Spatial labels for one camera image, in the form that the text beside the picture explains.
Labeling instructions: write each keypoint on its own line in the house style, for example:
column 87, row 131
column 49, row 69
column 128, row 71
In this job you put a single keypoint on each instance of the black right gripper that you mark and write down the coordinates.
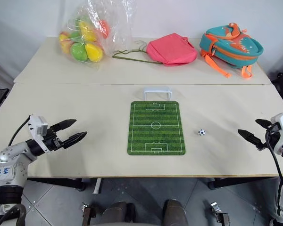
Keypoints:
column 274, row 129

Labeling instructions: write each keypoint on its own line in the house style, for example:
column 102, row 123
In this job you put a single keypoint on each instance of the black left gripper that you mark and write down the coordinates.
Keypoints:
column 53, row 141

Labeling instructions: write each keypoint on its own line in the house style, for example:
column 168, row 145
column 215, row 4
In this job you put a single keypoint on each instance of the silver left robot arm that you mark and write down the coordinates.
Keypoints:
column 12, row 174

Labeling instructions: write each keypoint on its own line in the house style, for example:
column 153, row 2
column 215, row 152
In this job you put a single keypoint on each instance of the small soccer ball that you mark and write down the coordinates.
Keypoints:
column 202, row 132

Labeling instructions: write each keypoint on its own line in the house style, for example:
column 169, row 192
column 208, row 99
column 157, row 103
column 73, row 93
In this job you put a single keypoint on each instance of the green soccer field mat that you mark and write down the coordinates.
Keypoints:
column 156, row 128

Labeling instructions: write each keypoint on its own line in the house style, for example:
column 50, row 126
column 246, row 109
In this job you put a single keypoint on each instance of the black table base bar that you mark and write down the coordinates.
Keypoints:
column 56, row 182
column 245, row 182

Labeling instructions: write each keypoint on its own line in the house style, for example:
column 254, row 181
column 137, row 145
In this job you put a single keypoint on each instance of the white table leg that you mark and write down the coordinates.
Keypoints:
column 97, row 186

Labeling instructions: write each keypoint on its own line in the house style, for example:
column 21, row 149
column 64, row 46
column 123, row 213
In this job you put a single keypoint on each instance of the large green toy pear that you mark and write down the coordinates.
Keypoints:
column 78, row 52

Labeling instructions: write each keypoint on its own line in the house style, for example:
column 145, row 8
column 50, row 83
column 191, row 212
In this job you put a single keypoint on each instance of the yellow toy fruit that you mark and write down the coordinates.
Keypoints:
column 87, row 31
column 94, row 53

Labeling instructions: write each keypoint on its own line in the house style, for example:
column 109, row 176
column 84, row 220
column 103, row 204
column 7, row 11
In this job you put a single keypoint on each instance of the teal orange dinosaur backpack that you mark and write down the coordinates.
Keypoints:
column 233, row 47

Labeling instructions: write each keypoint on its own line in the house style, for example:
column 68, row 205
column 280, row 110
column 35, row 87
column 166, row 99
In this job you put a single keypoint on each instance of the yellow pink toy peach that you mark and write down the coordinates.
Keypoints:
column 65, row 42

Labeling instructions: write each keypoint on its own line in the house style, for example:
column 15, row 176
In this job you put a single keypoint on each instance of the dark rounded shape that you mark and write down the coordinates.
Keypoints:
column 118, row 214
column 175, row 213

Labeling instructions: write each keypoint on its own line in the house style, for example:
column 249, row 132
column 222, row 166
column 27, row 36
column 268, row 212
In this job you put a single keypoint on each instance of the small white goal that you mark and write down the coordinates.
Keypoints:
column 157, row 89

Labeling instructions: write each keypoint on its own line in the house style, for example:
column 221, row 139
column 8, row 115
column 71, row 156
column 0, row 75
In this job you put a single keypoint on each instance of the clear plastic bag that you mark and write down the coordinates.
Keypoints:
column 119, row 35

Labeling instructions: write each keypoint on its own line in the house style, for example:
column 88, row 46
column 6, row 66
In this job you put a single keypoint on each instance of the orange toy fruit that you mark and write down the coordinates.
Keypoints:
column 105, row 28

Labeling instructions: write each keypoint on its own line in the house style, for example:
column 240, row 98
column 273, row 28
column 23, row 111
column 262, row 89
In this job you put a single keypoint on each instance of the small green toy fruit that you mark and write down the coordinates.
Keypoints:
column 82, row 20

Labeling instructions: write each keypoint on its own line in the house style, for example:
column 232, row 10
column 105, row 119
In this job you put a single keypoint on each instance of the pink fabric bag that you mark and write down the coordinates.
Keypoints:
column 171, row 50

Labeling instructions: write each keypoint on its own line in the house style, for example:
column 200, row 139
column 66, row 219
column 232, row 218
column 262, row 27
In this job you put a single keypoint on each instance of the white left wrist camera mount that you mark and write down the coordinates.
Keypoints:
column 39, row 124

